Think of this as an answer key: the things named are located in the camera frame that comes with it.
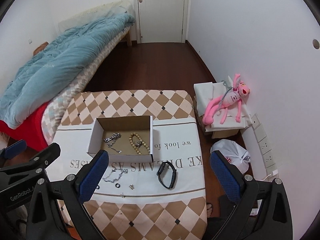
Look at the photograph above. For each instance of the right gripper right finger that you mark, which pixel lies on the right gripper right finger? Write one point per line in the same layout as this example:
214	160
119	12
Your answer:
261	208

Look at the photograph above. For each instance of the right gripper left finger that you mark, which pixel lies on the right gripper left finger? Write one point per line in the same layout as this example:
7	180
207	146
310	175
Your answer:
45	220

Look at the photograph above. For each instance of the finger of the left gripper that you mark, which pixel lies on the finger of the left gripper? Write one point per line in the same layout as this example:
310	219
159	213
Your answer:
35	165
12	151

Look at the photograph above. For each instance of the black fitness band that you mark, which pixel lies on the black fitness band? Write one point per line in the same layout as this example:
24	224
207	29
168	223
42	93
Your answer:
167	175

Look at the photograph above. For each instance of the red blanket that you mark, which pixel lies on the red blanket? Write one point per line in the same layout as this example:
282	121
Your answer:
30	130

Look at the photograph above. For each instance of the white plastic bag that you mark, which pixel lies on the white plastic bag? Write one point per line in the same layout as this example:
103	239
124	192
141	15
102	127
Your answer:
233	153

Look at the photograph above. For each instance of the teal blue duvet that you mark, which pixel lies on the teal blue duvet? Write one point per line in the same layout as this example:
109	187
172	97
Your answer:
54	68

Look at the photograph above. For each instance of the white cardboard box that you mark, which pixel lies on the white cardboard box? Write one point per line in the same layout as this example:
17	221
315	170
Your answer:
126	139

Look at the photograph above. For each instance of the brown pillow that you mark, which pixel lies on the brown pillow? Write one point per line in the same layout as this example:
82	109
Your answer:
40	48

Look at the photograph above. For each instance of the pink panther plush toy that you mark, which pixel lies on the pink panther plush toy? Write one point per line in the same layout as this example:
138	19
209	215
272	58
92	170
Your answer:
234	95

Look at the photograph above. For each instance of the white door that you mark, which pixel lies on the white door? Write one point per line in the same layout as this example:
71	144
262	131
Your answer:
161	21

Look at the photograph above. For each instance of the white wall socket strip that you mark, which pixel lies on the white wall socket strip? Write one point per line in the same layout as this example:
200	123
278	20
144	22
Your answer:
264	147

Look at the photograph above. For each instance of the wooden bed frame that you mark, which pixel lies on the wooden bed frame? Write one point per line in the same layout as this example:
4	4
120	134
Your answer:
127	37

